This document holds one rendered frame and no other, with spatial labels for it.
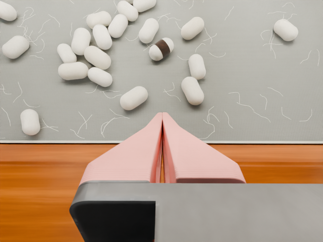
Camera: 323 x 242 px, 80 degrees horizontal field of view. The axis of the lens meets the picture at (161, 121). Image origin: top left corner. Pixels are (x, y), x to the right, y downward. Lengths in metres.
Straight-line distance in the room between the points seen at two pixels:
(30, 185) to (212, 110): 0.22
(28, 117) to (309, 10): 0.41
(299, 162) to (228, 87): 0.12
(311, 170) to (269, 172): 0.04
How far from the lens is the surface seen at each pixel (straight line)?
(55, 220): 0.24
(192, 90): 0.24
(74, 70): 0.27
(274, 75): 0.31
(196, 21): 0.29
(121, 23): 0.29
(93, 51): 0.27
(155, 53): 0.26
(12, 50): 0.33
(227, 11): 0.34
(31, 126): 0.27
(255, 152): 0.25
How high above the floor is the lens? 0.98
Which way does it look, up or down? 76 degrees down
